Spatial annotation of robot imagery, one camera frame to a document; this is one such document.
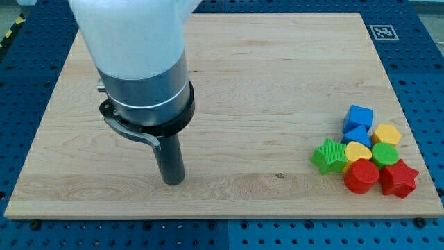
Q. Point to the black clamp ring with lever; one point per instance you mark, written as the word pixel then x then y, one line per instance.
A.
pixel 149 135

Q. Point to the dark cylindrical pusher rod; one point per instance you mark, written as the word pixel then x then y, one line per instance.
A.
pixel 169 160

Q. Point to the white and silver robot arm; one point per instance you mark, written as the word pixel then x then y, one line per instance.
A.
pixel 138 48

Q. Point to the green star block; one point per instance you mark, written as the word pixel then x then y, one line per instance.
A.
pixel 330 157

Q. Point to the red star block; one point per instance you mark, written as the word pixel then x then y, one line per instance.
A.
pixel 398 179

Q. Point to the wooden board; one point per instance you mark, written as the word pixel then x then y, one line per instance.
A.
pixel 269 89

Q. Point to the yellow heart block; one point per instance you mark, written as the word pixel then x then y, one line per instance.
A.
pixel 355 151

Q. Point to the blue triangle block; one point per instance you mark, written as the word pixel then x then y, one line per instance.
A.
pixel 358 134

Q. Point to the blue cube block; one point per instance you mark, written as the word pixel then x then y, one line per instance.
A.
pixel 358 116

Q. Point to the red cylinder block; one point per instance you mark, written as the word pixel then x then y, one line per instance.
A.
pixel 362 176

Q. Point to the green cylinder block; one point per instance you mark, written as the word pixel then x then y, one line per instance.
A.
pixel 384 154

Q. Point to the yellow pentagon block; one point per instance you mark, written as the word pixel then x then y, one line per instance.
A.
pixel 386 133

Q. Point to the fiducial marker tag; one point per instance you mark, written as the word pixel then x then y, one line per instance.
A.
pixel 383 32

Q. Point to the blue perforated table mat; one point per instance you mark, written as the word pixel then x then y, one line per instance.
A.
pixel 33 63

